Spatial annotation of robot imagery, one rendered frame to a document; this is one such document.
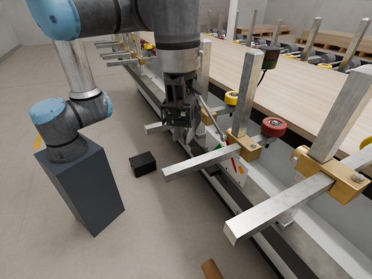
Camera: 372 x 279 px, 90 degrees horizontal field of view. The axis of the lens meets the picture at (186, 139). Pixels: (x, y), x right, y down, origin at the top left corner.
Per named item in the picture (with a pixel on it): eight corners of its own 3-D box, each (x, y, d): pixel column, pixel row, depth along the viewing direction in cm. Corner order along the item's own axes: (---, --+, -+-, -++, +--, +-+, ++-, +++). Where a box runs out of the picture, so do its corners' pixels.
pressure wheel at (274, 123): (266, 156, 67) (275, 130, 60) (251, 144, 72) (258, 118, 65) (282, 150, 70) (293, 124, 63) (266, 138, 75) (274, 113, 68)
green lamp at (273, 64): (264, 70, 50) (266, 62, 49) (249, 65, 54) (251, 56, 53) (280, 67, 52) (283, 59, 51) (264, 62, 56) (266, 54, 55)
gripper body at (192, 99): (161, 127, 44) (154, 76, 37) (172, 111, 51) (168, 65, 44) (192, 130, 42) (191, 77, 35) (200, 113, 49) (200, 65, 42)
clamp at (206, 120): (205, 127, 79) (206, 116, 76) (190, 112, 88) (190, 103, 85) (217, 123, 81) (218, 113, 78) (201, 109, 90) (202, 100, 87)
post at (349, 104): (280, 231, 57) (379, 70, 28) (271, 221, 59) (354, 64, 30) (288, 226, 58) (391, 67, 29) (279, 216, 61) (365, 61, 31)
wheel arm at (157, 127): (147, 138, 72) (146, 128, 70) (145, 133, 75) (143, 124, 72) (237, 112, 88) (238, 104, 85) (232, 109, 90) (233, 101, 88)
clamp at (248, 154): (247, 163, 61) (250, 151, 58) (222, 140, 70) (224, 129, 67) (260, 158, 63) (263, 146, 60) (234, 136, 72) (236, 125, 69)
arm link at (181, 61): (164, 42, 42) (206, 42, 40) (166, 65, 45) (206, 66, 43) (148, 50, 35) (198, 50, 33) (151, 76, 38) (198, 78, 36)
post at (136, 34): (141, 83, 166) (132, 19, 137) (140, 82, 168) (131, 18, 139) (145, 82, 167) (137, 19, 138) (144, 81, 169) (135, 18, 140)
